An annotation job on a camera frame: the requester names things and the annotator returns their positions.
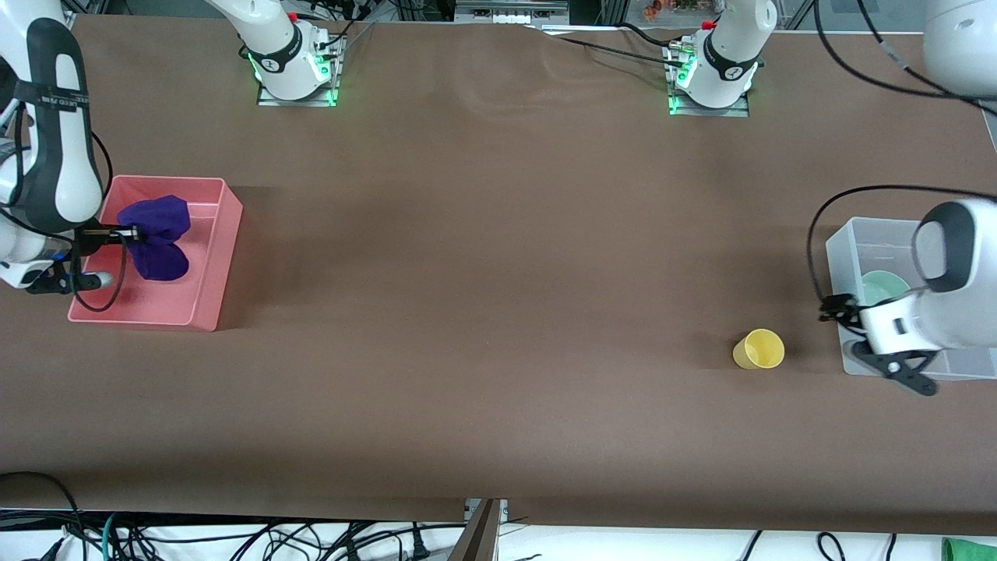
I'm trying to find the black floor cable loop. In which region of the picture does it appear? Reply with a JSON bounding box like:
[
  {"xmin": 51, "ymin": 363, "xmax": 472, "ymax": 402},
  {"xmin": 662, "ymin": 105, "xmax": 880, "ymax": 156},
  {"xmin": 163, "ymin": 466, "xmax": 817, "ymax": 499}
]
[{"xmin": 0, "ymin": 471, "xmax": 88, "ymax": 561}]

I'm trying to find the white power strip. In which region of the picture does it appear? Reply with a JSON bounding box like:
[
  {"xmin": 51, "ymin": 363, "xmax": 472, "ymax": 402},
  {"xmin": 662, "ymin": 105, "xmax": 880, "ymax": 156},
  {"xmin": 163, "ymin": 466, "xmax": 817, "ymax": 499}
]
[{"xmin": 455, "ymin": 0, "xmax": 571, "ymax": 26}]

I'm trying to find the green cloth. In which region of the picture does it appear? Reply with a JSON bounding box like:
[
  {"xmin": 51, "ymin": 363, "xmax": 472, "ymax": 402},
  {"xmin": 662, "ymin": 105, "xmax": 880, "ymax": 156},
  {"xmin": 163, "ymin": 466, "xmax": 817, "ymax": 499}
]
[{"xmin": 941, "ymin": 537, "xmax": 997, "ymax": 561}]

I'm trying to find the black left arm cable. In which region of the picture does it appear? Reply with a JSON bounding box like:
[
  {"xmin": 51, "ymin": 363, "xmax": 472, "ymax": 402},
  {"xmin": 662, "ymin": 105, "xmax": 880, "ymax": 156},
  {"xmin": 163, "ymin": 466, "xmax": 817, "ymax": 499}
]
[{"xmin": 805, "ymin": 0, "xmax": 997, "ymax": 306}]

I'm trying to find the yellow cup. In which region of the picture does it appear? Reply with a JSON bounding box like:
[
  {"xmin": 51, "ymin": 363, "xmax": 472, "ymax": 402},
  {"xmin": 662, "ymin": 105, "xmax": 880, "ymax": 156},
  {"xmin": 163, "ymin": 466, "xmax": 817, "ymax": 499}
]
[{"xmin": 732, "ymin": 328, "xmax": 786, "ymax": 371}]

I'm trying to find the purple cloth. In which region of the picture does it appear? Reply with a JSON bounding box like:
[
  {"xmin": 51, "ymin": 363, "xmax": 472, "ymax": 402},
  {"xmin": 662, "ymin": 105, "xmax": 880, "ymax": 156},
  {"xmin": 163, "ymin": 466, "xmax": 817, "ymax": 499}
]
[{"xmin": 117, "ymin": 195, "xmax": 192, "ymax": 283}]

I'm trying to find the clear plastic bin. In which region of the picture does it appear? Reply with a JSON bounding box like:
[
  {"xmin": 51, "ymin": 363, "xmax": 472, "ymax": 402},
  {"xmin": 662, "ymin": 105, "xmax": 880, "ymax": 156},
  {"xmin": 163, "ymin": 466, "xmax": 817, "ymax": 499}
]
[{"xmin": 825, "ymin": 217, "xmax": 997, "ymax": 382}]

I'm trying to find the metal table bracket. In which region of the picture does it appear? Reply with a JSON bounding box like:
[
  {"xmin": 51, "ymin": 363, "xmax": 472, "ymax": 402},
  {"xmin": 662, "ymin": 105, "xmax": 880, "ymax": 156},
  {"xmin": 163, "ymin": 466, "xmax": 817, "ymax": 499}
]
[{"xmin": 450, "ymin": 499, "xmax": 510, "ymax": 561}]

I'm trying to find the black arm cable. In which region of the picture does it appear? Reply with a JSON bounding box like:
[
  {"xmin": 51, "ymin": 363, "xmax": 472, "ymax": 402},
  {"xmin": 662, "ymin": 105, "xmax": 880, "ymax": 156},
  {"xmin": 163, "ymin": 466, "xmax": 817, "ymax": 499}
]
[
  {"xmin": 0, "ymin": 129, "xmax": 129, "ymax": 314},
  {"xmin": 805, "ymin": 0, "xmax": 997, "ymax": 306}
]

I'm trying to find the pale green bowl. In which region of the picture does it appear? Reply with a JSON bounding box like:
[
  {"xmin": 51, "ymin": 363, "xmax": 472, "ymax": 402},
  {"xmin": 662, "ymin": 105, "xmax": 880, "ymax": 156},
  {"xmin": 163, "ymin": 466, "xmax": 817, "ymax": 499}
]
[{"xmin": 860, "ymin": 270, "xmax": 912, "ymax": 309}]

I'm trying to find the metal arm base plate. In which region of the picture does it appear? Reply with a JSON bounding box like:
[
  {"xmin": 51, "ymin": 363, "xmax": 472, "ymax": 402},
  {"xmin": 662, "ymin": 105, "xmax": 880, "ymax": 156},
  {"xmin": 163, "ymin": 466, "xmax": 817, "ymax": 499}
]
[
  {"xmin": 256, "ymin": 30, "xmax": 347, "ymax": 108},
  {"xmin": 664, "ymin": 41, "xmax": 752, "ymax": 118}
]

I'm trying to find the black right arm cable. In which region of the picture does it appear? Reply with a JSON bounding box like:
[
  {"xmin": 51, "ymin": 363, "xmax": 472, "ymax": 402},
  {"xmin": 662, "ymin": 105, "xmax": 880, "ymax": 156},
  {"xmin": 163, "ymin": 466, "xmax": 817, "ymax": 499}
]
[{"xmin": 0, "ymin": 129, "xmax": 129, "ymax": 314}]

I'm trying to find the black cable on table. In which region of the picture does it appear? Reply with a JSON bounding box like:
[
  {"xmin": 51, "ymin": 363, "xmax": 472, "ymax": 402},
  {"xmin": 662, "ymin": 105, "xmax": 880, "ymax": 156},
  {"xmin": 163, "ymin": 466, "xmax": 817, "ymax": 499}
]
[{"xmin": 527, "ymin": 22, "xmax": 694, "ymax": 71}]

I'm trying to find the pink plastic bin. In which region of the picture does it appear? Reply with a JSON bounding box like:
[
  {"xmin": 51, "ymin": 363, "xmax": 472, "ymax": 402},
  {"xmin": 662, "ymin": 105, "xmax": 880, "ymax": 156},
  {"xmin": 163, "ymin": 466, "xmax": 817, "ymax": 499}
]
[{"xmin": 67, "ymin": 176, "xmax": 244, "ymax": 333}]

